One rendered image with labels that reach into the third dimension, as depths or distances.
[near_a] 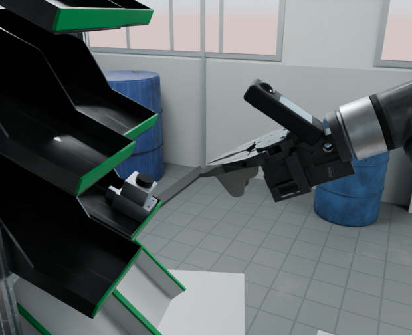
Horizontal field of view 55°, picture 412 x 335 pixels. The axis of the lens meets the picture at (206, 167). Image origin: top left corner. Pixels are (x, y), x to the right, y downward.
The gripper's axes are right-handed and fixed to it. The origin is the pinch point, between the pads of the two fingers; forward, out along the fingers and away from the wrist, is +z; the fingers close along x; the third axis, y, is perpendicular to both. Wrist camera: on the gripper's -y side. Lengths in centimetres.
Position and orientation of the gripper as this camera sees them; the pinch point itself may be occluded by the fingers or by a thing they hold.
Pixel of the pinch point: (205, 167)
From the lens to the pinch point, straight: 59.3
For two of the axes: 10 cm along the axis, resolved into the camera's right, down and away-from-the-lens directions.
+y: 4.1, 8.8, 2.3
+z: -8.8, 3.1, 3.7
